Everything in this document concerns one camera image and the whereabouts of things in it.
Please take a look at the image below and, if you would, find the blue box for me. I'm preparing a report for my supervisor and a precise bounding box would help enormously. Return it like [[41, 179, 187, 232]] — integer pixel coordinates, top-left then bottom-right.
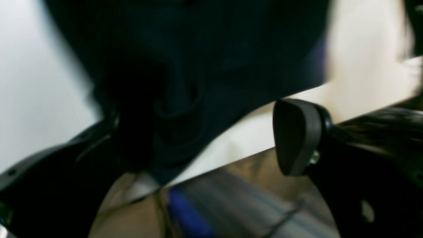
[[167, 188, 216, 238]]

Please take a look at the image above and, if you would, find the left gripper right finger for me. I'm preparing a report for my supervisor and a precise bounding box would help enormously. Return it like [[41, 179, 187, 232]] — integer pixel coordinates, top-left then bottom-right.
[[273, 98, 423, 238]]

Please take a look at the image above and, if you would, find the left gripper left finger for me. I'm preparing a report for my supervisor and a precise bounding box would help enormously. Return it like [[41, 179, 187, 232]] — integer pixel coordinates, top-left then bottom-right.
[[0, 116, 156, 238]]

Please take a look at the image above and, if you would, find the black T-shirt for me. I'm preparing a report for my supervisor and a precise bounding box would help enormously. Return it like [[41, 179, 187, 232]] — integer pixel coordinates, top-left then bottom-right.
[[43, 0, 331, 185]]

